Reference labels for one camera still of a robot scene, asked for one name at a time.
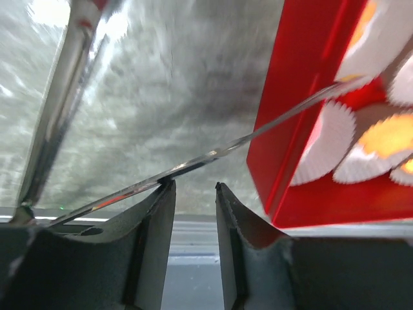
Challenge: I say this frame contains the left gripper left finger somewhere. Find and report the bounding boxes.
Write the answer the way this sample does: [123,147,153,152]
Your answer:
[1,181,176,309]

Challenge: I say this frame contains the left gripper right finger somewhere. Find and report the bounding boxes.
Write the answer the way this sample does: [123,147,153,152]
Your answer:
[216,183,412,309]

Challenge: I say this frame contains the metal tongs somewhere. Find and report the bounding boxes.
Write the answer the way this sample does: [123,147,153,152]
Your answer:
[11,0,381,229]

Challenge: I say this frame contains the flower cookie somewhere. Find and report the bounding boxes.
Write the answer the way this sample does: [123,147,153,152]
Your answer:
[348,0,378,49]

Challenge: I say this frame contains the round orange cookie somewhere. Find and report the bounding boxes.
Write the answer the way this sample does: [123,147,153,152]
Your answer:
[358,113,412,159]

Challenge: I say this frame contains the paper cup front middle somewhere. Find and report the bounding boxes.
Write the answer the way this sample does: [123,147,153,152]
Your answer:
[332,143,412,184]

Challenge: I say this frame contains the paper cup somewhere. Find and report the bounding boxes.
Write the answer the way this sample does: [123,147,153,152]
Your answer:
[290,100,356,186]
[387,55,412,108]
[332,143,412,184]
[335,1,412,81]
[389,159,413,187]

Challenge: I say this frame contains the paper cup front left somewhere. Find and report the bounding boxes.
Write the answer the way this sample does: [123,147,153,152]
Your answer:
[290,100,356,186]

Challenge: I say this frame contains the paper cup front right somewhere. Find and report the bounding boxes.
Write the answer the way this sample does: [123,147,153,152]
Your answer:
[389,159,413,187]

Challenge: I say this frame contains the paper cup centre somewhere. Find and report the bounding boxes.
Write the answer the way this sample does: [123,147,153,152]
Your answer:
[387,55,412,108]

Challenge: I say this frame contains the red tin box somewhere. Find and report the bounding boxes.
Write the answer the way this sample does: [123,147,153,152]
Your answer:
[247,0,412,229]

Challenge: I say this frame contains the paper cup middle left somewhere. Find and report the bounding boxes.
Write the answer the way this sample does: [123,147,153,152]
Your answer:
[335,1,412,81]

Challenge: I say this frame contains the aluminium rail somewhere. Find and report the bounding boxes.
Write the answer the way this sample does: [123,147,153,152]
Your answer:
[0,206,413,269]

